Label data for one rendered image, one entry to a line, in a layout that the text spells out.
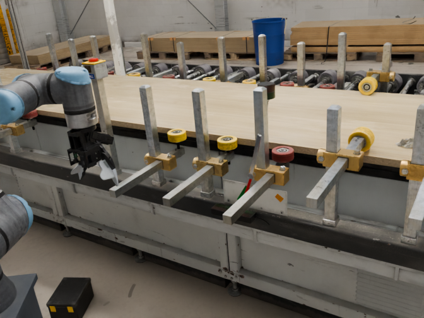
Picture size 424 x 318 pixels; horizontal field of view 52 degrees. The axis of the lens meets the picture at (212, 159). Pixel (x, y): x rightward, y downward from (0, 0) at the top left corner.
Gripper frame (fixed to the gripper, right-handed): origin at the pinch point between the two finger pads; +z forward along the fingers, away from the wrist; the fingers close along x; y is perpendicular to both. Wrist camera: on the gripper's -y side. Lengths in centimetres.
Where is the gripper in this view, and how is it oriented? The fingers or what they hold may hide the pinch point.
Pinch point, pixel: (100, 182)
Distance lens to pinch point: 143.1
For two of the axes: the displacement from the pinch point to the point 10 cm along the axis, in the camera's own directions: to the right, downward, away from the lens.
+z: 0.8, 9.1, 4.0
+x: 8.9, 1.1, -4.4
